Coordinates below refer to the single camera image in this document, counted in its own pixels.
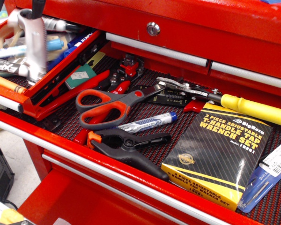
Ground black Expo marker back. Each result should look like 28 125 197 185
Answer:
42 16 81 32

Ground black yellow tap wrench box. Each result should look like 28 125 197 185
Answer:
161 103 272 211

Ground black red drawer liner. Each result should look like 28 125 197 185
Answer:
4 55 281 219

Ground silver box cutter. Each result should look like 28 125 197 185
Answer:
7 9 47 85

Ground black Expo marker front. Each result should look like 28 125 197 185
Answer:
0 59 30 77

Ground black expo marker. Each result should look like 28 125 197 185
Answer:
42 16 81 32
0 59 30 77

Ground orange grey scissors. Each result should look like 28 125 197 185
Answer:
75 84 165 131

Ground blue drill bit package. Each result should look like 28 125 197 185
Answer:
237 145 281 213

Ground black box on floor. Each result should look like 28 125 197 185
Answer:
0 133 15 200

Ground black wire crimper tool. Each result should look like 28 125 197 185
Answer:
145 77 222 113

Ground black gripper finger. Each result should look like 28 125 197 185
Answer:
32 0 46 19

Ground light blue capped marker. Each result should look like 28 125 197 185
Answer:
0 38 64 59

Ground blue white marker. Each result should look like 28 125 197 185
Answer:
116 112 177 134

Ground silver drawer lock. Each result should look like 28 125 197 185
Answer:
147 22 161 36

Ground red tool chest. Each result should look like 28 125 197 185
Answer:
0 0 281 225

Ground orange crayon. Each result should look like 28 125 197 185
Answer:
0 76 27 94

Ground yellow handled tool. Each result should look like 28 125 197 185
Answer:
221 94 281 125

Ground green card package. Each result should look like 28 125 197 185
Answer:
65 52 105 90

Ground black spring clamp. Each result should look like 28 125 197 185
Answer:
87 128 171 181

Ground dark blue Expo marker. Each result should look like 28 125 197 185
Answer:
47 30 96 72

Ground small upper red drawer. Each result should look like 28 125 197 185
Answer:
0 21 106 120

